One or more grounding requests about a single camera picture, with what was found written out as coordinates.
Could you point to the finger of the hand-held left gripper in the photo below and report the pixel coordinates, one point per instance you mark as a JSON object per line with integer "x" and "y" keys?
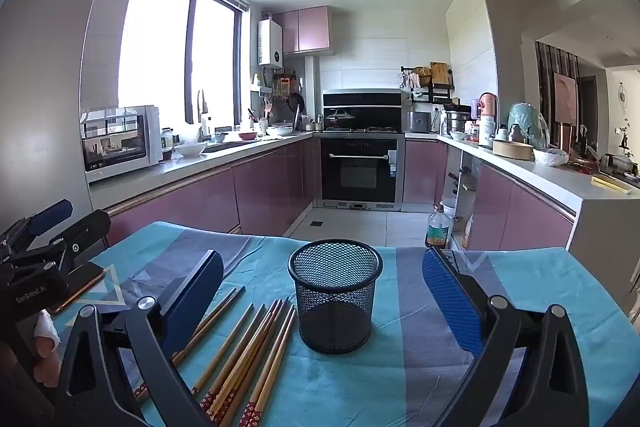
{"x": 80, "y": 234}
{"x": 50, "y": 214}

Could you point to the white canister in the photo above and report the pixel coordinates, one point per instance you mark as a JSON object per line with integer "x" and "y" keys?
{"x": 486, "y": 131}

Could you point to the cooking oil bottle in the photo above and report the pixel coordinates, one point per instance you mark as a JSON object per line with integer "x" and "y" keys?
{"x": 438, "y": 232}

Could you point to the glass jar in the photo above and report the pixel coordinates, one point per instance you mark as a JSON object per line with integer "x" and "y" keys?
{"x": 167, "y": 142}

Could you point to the steel steamer pot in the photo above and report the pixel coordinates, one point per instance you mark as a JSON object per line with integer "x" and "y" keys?
{"x": 457, "y": 122}

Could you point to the black wall rack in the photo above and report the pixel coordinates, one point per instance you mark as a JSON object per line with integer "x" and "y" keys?
{"x": 430, "y": 94}

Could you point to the white bucket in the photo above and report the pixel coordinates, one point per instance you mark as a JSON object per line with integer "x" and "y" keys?
{"x": 448, "y": 207}

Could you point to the clear plastic food bag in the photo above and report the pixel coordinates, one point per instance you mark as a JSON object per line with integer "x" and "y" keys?
{"x": 468, "y": 232}

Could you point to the large white bowl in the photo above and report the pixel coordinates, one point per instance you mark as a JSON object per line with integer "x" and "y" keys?
{"x": 190, "y": 150}

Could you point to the white dish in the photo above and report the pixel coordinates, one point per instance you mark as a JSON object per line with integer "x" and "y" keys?
{"x": 279, "y": 131}

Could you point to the black smartphone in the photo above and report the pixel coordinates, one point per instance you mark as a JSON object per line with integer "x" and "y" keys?
{"x": 89, "y": 278}

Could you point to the pink base cabinets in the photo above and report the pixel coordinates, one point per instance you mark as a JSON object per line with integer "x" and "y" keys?
{"x": 520, "y": 212}
{"x": 210, "y": 202}

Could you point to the wooden cutting board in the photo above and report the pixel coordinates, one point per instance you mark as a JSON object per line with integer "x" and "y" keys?
{"x": 439, "y": 73}

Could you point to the white wall water heater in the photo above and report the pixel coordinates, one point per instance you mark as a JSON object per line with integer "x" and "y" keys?
{"x": 270, "y": 42}

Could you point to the pink thermos kettle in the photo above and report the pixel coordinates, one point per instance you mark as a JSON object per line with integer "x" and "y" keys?
{"x": 487, "y": 107}

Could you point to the black mesh pen holder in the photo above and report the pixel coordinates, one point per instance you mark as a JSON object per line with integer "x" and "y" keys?
{"x": 335, "y": 317}

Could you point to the bundle of wooden chopsticks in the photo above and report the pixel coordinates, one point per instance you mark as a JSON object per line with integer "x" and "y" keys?
{"x": 262, "y": 349}

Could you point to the teal food cover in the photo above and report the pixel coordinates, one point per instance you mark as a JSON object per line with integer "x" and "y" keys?
{"x": 525, "y": 122}

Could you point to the yellow flat box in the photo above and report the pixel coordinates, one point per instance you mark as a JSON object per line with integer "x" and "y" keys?
{"x": 612, "y": 184}

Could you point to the pot with glass lid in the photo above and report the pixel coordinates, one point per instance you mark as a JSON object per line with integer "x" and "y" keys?
{"x": 340, "y": 119}

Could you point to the white plastic bag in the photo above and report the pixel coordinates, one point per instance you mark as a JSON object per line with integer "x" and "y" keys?
{"x": 550, "y": 157}

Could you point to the round bamboo box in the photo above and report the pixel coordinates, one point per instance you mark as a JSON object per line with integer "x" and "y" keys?
{"x": 512, "y": 151}

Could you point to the pink wall cabinet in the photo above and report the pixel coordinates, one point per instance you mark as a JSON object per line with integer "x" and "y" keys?
{"x": 305, "y": 29}

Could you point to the black integrated stove oven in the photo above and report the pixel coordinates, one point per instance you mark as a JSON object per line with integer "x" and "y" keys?
{"x": 360, "y": 167}

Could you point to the kitchen window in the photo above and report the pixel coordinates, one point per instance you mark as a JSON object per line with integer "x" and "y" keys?
{"x": 155, "y": 47}

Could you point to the white microwave oven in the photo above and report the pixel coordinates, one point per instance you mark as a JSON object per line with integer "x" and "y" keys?
{"x": 115, "y": 142}

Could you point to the wall clock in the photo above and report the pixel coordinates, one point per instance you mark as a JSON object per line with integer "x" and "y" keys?
{"x": 621, "y": 94}

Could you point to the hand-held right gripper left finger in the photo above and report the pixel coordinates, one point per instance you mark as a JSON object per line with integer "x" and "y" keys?
{"x": 192, "y": 302}

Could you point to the hanging frying pan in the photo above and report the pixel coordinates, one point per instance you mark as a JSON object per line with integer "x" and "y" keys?
{"x": 296, "y": 102}

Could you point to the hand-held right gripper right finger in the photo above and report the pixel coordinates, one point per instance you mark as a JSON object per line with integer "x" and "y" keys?
{"x": 450, "y": 302}

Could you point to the red bowl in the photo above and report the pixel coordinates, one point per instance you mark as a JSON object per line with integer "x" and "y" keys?
{"x": 247, "y": 136}

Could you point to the person's left hand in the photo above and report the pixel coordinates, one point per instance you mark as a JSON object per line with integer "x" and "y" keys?
{"x": 46, "y": 347}

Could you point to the pink wall picture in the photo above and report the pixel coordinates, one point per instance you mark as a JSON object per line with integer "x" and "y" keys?
{"x": 565, "y": 97}

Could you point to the teal and grey tablecloth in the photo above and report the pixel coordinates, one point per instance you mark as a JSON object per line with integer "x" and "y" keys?
{"x": 350, "y": 387}

